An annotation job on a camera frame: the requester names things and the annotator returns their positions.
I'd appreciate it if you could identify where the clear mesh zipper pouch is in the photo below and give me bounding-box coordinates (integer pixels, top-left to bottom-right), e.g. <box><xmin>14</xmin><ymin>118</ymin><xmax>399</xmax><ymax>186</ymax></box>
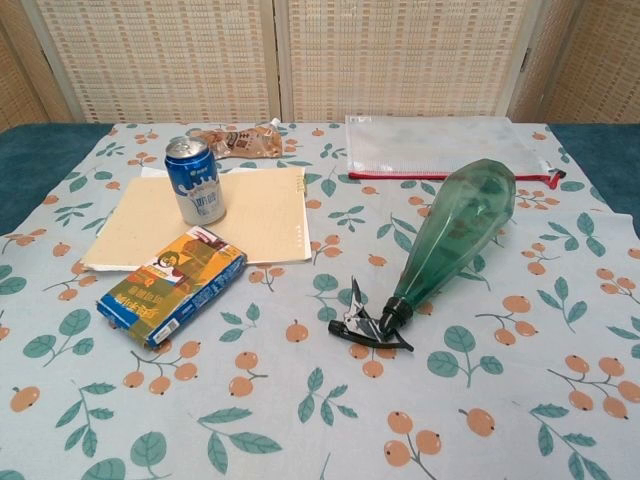
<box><xmin>344</xmin><ymin>114</ymin><xmax>567</xmax><ymax>190</ymax></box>

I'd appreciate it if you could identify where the beige paper notebook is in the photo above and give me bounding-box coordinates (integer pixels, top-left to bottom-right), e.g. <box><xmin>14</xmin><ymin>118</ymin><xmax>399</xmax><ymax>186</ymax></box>
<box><xmin>81</xmin><ymin>167</ymin><xmax>313</xmax><ymax>273</ymax></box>

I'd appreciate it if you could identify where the floral fruit print tablecloth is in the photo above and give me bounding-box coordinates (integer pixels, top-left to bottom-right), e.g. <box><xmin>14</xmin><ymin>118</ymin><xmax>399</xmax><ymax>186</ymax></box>
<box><xmin>0</xmin><ymin>121</ymin><xmax>640</xmax><ymax>480</ymax></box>

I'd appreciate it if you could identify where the blue and yellow snack box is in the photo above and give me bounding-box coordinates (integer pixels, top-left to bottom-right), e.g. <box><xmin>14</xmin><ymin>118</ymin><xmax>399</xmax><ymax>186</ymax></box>
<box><xmin>96</xmin><ymin>225</ymin><xmax>248</xmax><ymax>350</ymax></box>

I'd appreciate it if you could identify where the blue and white drink can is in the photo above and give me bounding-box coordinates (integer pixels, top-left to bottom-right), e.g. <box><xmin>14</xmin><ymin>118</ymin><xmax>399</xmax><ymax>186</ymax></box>
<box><xmin>164</xmin><ymin>138</ymin><xmax>227</xmax><ymax>226</ymax></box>

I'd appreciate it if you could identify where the brown spouted drink pouch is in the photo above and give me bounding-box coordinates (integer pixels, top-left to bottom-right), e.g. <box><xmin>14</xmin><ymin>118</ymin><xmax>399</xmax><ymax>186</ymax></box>
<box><xmin>187</xmin><ymin>118</ymin><xmax>284</xmax><ymax>160</ymax></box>

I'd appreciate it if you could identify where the woven rattan folding screen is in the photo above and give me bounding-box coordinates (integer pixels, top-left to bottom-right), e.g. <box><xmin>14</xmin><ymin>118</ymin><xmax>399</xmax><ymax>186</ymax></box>
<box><xmin>0</xmin><ymin>0</ymin><xmax>640</xmax><ymax>135</ymax></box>

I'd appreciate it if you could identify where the green plastic spray bottle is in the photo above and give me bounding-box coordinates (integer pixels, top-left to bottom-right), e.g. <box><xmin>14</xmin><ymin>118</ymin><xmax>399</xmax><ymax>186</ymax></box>
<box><xmin>327</xmin><ymin>158</ymin><xmax>517</xmax><ymax>353</ymax></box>

